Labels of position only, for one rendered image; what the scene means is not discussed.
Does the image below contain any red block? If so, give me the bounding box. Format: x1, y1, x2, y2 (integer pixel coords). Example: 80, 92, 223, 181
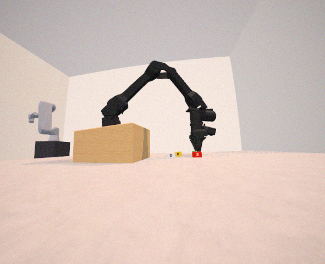
192, 152, 202, 157

